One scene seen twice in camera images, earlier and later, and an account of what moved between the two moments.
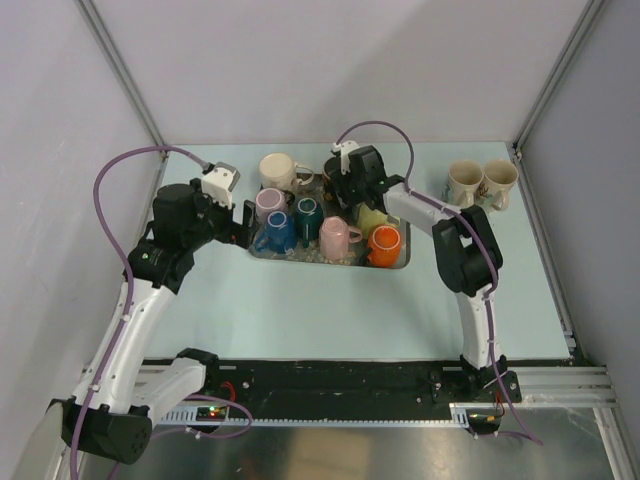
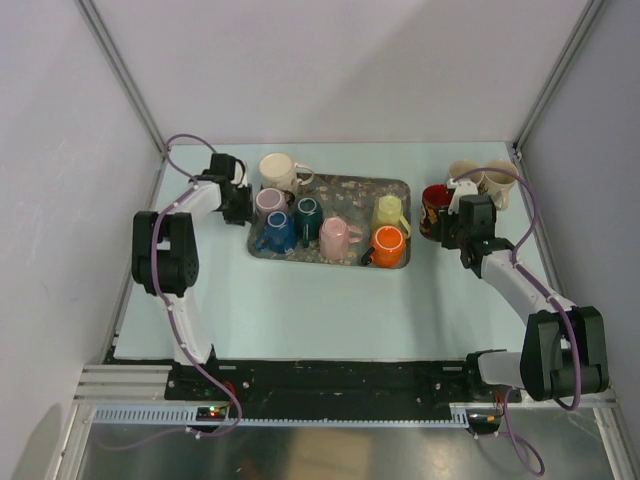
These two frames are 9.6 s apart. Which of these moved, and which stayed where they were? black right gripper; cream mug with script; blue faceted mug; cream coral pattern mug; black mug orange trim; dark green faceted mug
Moved: black mug orange trim; black right gripper
Stayed: cream mug with script; dark green faceted mug; blue faceted mug; cream coral pattern mug
